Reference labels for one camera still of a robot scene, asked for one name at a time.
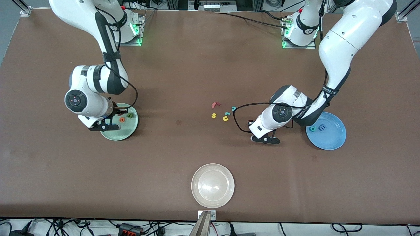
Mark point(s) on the aluminium camera mount bar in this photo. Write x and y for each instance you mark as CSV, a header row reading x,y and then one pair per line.
x,y
201,226

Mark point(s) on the blue plate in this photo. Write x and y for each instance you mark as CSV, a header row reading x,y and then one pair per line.
x,y
328,139

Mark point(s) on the blue foam letter m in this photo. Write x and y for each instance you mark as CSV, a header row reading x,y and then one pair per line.
x,y
323,127

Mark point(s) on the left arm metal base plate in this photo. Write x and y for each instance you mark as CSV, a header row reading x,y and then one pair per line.
x,y
308,47

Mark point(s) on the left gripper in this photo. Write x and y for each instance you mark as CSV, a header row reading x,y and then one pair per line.
x,y
249,123

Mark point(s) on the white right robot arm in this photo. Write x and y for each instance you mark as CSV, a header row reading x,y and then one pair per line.
x,y
75,16

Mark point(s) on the metal mount bracket plate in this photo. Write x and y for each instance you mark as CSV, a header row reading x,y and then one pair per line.
x,y
213,215

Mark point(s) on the white device behind table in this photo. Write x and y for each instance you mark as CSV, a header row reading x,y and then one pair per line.
x,y
218,6

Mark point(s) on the red foam letter f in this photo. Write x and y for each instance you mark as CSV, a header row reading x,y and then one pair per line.
x,y
214,105

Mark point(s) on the green plate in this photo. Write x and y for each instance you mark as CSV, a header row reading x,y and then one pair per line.
x,y
126,131

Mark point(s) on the aluminium frame corner bracket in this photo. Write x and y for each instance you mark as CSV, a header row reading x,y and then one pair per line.
x,y
402,17
25,11

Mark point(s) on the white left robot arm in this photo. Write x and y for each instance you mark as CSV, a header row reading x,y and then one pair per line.
x,y
347,42

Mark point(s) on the black red power strip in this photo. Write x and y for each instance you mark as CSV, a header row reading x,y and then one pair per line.
x,y
129,228

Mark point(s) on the beige plate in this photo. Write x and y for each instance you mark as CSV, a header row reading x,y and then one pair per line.
x,y
213,186

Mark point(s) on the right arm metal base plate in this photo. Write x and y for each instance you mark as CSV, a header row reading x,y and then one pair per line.
x,y
139,43

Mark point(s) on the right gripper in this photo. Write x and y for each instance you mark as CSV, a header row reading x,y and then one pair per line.
x,y
117,112

